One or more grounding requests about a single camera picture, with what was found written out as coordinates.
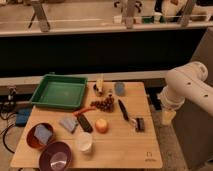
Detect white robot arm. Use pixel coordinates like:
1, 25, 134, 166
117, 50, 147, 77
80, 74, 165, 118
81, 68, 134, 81
158, 61, 213, 125

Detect white paper cup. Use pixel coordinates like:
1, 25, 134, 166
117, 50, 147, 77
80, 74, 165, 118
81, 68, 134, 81
75, 132, 93, 154

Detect bunch of dark grapes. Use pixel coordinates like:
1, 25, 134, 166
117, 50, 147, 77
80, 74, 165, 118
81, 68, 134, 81
90, 97, 114, 112

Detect black remote control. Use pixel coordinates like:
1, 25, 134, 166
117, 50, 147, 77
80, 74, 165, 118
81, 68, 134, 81
77, 114, 93, 133

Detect red chili pepper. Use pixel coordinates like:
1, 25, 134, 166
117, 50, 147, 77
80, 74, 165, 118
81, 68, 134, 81
72, 107, 96, 117

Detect green plastic tray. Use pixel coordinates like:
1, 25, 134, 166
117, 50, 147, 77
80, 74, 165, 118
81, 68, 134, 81
30, 74, 87, 110

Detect purple bowl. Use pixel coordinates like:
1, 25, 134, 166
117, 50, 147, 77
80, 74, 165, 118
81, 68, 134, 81
39, 141, 72, 171

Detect blue sponge in bowl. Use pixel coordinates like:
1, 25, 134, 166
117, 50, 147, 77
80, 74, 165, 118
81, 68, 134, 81
34, 124, 52, 144

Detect brown bowl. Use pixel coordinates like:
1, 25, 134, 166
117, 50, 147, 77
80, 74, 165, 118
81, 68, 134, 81
26, 123, 54, 149

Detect blue box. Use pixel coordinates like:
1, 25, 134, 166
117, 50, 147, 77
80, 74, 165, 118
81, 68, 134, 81
15, 108, 32, 126

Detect black cables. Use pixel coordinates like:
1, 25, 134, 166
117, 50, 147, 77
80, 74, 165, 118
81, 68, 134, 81
0, 99, 18, 154

